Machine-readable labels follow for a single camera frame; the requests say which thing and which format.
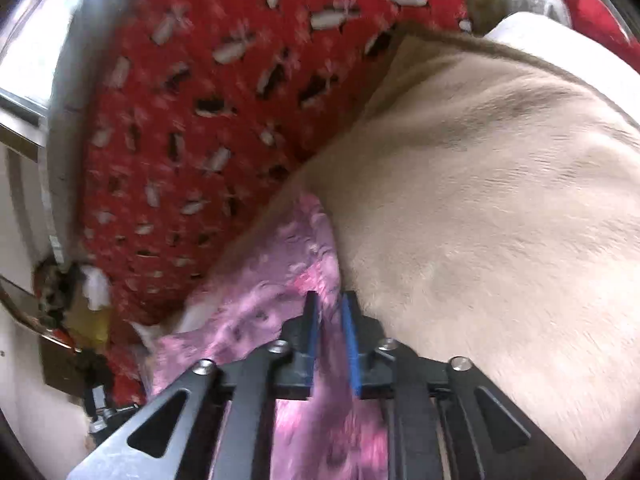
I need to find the beige fleece blanket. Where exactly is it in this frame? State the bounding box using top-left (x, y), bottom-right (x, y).
top-left (182, 25), bottom-right (640, 480)

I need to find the white cloth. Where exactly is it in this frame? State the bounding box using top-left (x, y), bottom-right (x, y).
top-left (129, 305), bottom-right (202, 352)

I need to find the grey pillow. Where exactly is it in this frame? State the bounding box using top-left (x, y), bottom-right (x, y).
top-left (42, 0), bottom-right (132, 263)

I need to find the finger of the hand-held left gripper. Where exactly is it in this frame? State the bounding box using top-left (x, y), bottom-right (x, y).
top-left (82, 385), bottom-right (142, 436)

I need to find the white plastic bag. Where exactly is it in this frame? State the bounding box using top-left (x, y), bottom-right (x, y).
top-left (79, 264), bottom-right (114, 312)

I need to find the red cloth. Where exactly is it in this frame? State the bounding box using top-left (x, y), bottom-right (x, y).
top-left (562, 0), bottom-right (635, 57)

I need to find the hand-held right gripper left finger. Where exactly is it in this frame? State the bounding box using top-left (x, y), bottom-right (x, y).
top-left (65, 290), bottom-right (326, 480)

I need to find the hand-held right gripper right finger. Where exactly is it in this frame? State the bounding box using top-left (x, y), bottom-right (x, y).
top-left (340, 290), bottom-right (590, 480)

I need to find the red patterned blanket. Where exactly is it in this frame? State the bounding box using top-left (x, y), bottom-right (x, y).
top-left (77, 0), bottom-right (475, 407)

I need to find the purple floral garment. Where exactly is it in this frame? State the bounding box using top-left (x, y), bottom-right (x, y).
top-left (145, 192), bottom-right (397, 480)

